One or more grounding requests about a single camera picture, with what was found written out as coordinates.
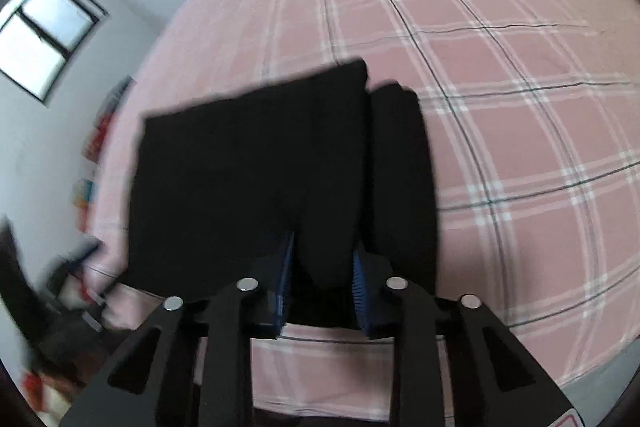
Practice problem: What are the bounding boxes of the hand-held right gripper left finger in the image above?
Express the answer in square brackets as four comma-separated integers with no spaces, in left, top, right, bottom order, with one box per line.
[59,232,296,427]

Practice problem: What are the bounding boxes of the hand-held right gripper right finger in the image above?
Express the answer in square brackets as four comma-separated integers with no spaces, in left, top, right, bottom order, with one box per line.
[352,249,576,427]

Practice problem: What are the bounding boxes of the black pants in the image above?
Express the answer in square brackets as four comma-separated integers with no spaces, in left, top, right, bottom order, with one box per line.
[127,58,441,328]

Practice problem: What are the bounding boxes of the teal box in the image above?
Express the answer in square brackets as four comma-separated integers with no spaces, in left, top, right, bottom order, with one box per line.
[72,179,98,210]

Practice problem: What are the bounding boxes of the bed with pink plaid sheet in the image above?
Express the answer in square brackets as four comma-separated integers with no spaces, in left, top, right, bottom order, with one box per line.
[82,0,640,423]

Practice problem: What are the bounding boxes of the black framed window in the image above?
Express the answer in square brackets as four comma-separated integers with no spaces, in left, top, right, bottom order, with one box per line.
[0,0,108,108]

